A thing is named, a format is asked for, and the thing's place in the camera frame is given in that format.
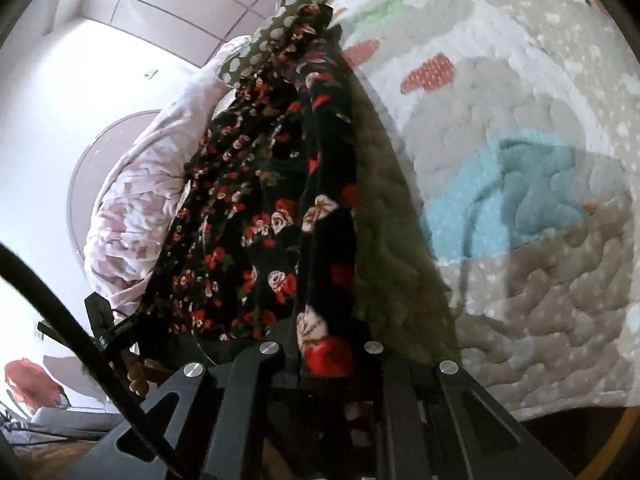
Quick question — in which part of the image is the black floral zip-up garment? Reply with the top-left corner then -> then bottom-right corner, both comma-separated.
140,3 -> 357,378

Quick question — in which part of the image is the red cloth on floor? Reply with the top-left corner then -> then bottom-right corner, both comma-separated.
4,359 -> 66,415

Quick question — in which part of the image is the pink floral folded comforter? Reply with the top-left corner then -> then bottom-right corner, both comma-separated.
84,35 -> 250,320

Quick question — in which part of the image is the grey curved headboard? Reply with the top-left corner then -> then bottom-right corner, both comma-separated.
66,110 -> 158,263

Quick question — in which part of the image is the patterned quilted bedspread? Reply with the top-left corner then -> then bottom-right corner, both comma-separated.
329,0 -> 639,420

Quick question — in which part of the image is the white panelled wardrobe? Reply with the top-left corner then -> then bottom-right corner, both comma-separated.
44,0 -> 346,68

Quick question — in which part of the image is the olive pillow with white dots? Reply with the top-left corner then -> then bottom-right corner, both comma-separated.
217,0 -> 326,88

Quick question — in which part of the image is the black cable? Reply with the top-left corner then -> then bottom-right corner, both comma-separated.
0,242 -> 191,480

